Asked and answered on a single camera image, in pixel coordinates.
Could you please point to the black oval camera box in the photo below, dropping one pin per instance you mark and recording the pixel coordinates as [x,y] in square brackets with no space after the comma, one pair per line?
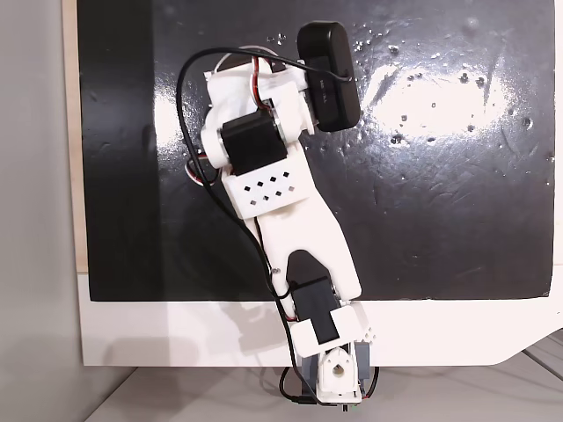
[330,77]

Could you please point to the black table mat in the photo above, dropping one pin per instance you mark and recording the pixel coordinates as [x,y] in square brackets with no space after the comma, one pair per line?
[440,220]

